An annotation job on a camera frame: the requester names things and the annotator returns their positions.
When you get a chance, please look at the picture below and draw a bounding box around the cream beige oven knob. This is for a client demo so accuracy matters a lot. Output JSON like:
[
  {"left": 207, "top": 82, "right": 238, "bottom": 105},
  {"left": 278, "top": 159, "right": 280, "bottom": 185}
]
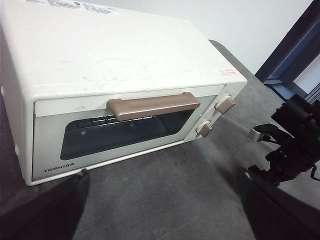
[
  {"left": 196, "top": 121, "right": 214, "bottom": 138},
  {"left": 214, "top": 93, "right": 236, "bottom": 115}
]

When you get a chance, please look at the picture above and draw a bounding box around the grey pleated curtain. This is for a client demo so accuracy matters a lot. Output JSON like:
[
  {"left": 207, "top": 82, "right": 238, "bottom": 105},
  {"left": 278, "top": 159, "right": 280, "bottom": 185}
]
[{"left": 303, "top": 83, "right": 320, "bottom": 105}]

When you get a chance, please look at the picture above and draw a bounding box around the cream white toaster oven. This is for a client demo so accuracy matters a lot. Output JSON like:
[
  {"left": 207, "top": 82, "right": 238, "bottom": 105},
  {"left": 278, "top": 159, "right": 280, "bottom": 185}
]
[{"left": 0, "top": 0, "right": 248, "bottom": 187}]

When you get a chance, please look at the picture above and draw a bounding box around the glass oven door beige handle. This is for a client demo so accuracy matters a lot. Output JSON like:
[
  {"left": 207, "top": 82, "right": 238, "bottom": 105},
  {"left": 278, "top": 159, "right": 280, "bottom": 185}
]
[{"left": 31, "top": 84, "right": 227, "bottom": 183}]

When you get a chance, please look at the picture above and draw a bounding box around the metal wire oven rack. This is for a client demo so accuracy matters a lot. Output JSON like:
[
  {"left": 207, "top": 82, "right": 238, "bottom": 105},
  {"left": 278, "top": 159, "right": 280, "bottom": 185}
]
[{"left": 71, "top": 113, "right": 143, "bottom": 130}]

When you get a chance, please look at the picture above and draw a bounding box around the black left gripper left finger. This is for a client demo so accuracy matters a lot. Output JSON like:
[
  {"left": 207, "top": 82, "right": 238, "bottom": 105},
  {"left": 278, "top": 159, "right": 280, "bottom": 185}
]
[{"left": 0, "top": 168, "right": 90, "bottom": 240}]

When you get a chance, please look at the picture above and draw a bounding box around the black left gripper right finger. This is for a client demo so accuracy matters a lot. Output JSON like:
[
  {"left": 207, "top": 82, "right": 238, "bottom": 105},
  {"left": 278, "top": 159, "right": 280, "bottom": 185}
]
[{"left": 241, "top": 166, "right": 320, "bottom": 240}]

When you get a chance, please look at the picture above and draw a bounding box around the dark blue door frame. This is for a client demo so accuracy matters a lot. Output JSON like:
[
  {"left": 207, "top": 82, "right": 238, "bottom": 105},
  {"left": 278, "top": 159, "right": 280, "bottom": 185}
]
[{"left": 254, "top": 0, "right": 320, "bottom": 106}]

